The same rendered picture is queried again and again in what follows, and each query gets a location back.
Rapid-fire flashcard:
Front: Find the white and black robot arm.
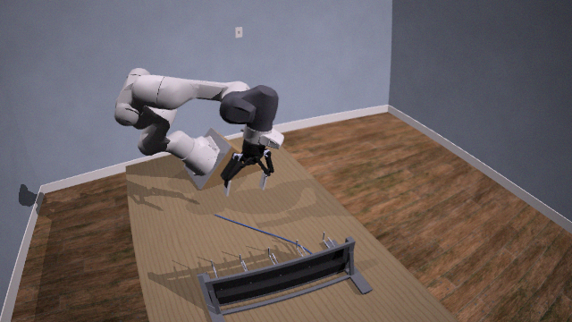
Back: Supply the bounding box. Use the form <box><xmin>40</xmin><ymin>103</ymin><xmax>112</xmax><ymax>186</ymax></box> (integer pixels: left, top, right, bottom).
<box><xmin>114</xmin><ymin>68</ymin><xmax>284</xmax><ymax>176</ymax></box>

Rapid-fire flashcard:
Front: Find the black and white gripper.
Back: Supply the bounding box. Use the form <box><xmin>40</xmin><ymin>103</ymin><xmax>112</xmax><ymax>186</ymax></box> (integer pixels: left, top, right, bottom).
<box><xmin>221</xmin><ymin>139</ymin><xmax>274</xmax><ymax>197</ymax></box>

